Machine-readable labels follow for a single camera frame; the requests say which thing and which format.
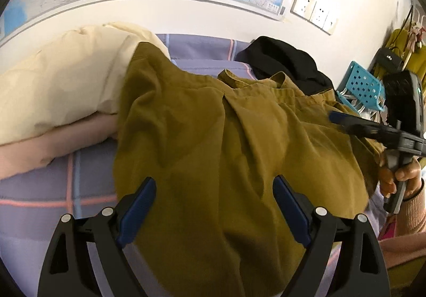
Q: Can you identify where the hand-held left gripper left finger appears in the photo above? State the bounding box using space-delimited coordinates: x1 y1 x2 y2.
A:
38 176 158 297

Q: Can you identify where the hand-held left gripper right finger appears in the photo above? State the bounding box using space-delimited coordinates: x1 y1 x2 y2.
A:
272 174 391 297

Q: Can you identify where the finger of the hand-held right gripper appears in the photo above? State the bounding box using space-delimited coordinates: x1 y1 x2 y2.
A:
329 111 403 143

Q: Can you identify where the olive green shirt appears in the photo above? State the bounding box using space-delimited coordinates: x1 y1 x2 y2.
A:
113 41 387 297

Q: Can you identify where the person's right forearm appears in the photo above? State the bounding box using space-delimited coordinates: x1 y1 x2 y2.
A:
379 177 426 268

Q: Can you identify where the person's right hand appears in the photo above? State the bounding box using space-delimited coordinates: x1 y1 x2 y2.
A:
378 152 425 200

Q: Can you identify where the teal perforated plastic basket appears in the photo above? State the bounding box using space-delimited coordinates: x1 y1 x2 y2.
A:
336 61 387 115

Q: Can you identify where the black garment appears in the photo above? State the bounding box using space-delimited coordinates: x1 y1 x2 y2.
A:
235 36 335 96

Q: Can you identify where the cream duvet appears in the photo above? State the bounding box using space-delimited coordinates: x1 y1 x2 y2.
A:
0 22 172 146

